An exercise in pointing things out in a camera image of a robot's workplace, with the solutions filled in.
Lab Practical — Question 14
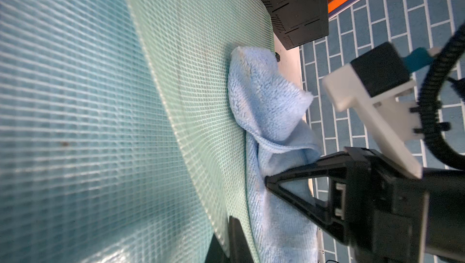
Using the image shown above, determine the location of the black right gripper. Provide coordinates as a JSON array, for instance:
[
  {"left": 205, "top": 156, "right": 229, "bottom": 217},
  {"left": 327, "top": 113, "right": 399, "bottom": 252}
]
[{"left": 265, "top": 148, "right": 465, "bottom": 263}]

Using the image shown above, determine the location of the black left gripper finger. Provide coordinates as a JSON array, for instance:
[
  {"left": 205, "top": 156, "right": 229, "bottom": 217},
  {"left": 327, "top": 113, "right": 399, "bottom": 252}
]
[{"left": 205, "top": 217, "right": 254, "bottom": 263}]

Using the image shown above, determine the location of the light blue cleaning cloth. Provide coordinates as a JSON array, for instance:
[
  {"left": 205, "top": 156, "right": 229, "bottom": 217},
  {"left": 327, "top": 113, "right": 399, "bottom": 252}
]
[{"left": 228, "top": 46, "right": 323, "bottom": 263}]

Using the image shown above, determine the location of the green mesh document bag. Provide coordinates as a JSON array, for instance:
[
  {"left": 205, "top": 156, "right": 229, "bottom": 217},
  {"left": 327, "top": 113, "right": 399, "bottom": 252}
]
[{"left": 1, "top": 0, "right": 274, "bottom": 263}]

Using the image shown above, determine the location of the black mesh file holder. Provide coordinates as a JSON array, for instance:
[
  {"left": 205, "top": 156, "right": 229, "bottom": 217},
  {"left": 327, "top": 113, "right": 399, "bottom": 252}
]
[{"left": 261, "top": 0, "right": 329, "bottom": 50}]

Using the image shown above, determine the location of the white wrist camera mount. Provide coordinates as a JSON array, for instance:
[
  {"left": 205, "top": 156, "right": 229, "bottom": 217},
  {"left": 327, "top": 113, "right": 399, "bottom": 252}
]
[{"left": 323, "top": 42, "right": 441, "bottom": 179}]

